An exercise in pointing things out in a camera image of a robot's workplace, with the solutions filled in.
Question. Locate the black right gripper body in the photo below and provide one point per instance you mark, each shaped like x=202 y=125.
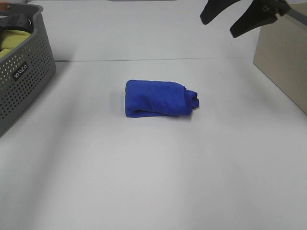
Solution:
x=275 y=6

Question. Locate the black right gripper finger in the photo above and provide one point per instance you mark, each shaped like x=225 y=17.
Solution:
x=213 y=8
x=257 y=15

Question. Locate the blue microfibre towel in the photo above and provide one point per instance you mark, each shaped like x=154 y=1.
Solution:
x=145 y=98

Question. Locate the beige storage box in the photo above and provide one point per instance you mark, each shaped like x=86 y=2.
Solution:
x=281 y=54

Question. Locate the black cloth in basket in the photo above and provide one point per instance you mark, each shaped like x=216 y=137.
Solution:
x=18 y=22

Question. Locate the grey perforated plastic basket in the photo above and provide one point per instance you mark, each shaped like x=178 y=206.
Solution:
x=27 y=69

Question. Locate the yellow-green towel in basket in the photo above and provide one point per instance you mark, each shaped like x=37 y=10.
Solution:
x=10 y=39

